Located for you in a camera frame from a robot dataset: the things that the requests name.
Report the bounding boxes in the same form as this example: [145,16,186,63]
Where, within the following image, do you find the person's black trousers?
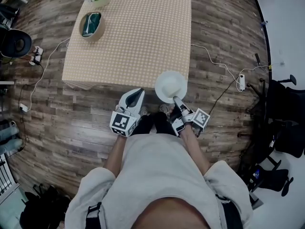
[137,112,177,136]

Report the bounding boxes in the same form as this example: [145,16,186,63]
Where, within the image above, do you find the white round plate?
[154,70,188,104]

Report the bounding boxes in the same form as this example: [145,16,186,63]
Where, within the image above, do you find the person's left forearm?
[103,135,127,177]

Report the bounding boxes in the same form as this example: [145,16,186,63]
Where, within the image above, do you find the green packet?
[82,12,102,37]

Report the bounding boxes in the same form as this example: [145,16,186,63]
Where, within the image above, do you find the long black cable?
[208,80,239,115]

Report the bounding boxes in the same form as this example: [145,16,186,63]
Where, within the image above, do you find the thin white cable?
[240,65,271,76]

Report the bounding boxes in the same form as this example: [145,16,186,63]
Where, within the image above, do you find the black office chair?
[247,162,295,198]
[246,74,305,159]

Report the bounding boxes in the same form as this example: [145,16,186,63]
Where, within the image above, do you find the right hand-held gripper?
[169,96,211,138]

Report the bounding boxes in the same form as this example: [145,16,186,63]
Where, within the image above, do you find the white power strip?
[237,73,246,92]

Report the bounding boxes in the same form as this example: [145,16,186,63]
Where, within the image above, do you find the white rack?
[0,153,21,197]

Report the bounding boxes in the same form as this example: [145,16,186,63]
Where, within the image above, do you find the person's grey shirt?
[64,134,254,229]

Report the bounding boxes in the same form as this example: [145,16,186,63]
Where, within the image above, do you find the grey hard-shell backpack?
[0,29,33,59]

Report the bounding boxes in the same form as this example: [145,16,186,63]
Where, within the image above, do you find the black shoulder strap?
[85,201,102,229]
[215,194,244,229]

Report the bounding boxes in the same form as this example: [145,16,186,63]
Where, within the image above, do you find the round tan container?
[78,11,106,42]

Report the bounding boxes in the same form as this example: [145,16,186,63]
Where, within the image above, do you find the table with checkered cloth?
[61,0,193,92]

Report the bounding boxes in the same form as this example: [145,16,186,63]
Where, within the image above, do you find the person's bare chest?
[128,197,212,229]

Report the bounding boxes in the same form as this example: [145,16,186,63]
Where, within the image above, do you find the person's right shoe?
[159,103,171,116]

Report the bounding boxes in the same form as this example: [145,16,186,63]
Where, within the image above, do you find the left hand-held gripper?
[109,87,146,138]

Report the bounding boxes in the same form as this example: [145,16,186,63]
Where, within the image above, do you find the person's right forearm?
[179,124,212,176]

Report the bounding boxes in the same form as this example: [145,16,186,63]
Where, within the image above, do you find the black bag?
[19,184,72,229]

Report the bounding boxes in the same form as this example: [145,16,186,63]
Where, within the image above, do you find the long white cable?
[28,37,71,112]
[190,43,240,81]

